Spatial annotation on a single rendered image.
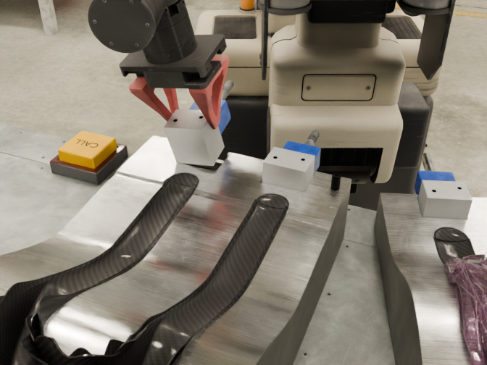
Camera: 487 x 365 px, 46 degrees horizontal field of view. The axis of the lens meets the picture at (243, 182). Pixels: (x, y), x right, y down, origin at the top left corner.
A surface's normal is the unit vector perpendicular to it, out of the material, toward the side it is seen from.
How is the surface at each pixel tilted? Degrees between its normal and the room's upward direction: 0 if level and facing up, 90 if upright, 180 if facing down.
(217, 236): 3
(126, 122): 0
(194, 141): 100
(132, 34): 97
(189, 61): 14
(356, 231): 0
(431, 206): 90
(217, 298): 20
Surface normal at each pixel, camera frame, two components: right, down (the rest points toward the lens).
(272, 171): -0.39, 0.54
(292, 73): 0.00, 0.69
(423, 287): 0.02, -0.94
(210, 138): 0.91, 0.08
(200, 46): -0.22, -0.74
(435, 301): 0.00, -0.81
